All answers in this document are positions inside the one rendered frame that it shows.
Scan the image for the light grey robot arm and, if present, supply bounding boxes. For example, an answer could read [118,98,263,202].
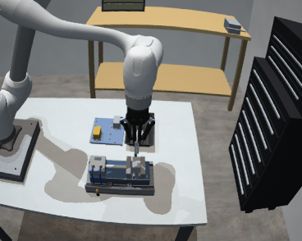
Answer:
[0,0,163,152]

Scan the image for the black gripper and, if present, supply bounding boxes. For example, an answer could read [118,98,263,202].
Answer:
[120,107,155,154]

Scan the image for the yellow rectangular block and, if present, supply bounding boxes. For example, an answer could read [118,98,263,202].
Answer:
[93,126,101,140]

